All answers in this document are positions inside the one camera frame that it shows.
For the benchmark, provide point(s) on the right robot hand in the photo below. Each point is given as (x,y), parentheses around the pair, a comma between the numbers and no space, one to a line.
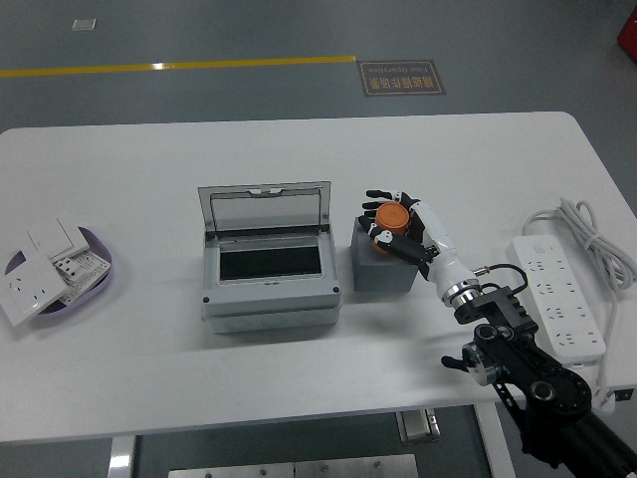
(448,264)

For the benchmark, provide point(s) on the orange cylinder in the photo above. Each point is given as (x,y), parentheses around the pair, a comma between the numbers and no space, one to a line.
(393,216)

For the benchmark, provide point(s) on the grey junction box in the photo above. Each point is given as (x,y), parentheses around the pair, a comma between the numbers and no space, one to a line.
(269,304)

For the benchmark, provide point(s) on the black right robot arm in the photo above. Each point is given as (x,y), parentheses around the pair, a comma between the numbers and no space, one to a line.
(547,378)

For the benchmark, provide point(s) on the grey cube with round hole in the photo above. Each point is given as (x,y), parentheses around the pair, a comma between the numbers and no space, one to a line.
(383,276)

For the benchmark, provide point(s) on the small black box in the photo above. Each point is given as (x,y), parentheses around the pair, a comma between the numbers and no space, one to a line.
(623,395)

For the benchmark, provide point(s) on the white table leg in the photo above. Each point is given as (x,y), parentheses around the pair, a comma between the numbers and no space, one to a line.
(121,458)
(495,443)

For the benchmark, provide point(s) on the brown floor sign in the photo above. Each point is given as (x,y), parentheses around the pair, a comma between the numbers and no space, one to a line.
(400,78)

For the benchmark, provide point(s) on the red object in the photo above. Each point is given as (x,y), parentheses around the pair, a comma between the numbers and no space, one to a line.
(628,37)

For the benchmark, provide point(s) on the yellow floor tape line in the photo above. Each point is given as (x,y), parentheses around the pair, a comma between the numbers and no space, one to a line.
(174,66)

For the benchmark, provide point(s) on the white perforated socket module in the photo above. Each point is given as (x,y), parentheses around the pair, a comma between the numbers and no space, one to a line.
(84,264)

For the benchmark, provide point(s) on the purple tray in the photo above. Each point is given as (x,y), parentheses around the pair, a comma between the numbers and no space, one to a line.
(84,301)

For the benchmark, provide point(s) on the small metal floor plate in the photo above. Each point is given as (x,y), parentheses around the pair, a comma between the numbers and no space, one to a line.
(83,24)

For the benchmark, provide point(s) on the grey metal table bracket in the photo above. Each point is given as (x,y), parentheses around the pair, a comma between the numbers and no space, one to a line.
(417,427)

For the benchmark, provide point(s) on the grey metal base plate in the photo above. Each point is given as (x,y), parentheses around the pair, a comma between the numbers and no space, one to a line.
(231,470)

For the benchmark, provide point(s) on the white wall switch plate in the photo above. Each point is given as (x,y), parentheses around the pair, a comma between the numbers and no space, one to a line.
(50,236)

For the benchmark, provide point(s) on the white wall socket plate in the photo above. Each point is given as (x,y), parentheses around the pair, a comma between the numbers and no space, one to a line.
(25,294)

